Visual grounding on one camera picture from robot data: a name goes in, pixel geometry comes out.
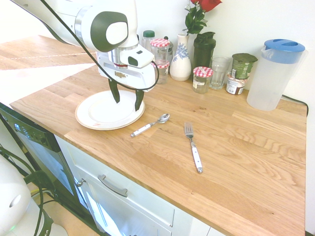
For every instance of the small jar red checkered lid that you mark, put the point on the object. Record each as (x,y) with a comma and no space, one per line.
(202,81)

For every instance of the black shaker bottle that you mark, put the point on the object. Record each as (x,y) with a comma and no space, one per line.
(203,51)

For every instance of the silver cabinet knob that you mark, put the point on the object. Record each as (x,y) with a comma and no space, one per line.
(80,182)

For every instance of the red rose with leaves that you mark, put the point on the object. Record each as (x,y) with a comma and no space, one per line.
(194,23)

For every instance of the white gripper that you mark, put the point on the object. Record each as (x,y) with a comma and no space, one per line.
(137,77)

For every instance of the clear pitcher blue lid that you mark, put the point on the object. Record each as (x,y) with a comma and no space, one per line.
(270,81)

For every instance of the brown pudding cup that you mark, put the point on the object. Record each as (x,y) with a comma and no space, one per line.
(235,86)

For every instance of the white drawer front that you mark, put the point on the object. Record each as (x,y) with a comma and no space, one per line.
(147,199)

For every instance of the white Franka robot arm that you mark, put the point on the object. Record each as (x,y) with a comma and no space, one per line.
(108,14)

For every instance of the glass jar red checkered lid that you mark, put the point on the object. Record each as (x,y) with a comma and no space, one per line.
(163,73)

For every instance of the white vase blue pattern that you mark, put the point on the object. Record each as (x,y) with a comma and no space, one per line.
(180,64)

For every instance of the green yogurt cup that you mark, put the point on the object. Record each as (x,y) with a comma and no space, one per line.
(243,65)

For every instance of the clear glass tumbler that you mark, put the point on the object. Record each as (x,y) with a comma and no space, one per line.
(219,73)

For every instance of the tall jar red checkered lid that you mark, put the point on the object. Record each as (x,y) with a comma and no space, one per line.
(160,50)

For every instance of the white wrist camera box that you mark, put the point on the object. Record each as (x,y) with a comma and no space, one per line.
(144,57)

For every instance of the clear bottle green cap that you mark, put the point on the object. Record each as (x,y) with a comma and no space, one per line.
(148,39)

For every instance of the white gold-rimmed plate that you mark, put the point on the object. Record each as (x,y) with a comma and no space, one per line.
(103,115)

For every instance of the black dishwasher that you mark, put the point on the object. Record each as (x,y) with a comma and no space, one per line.
(44,152)

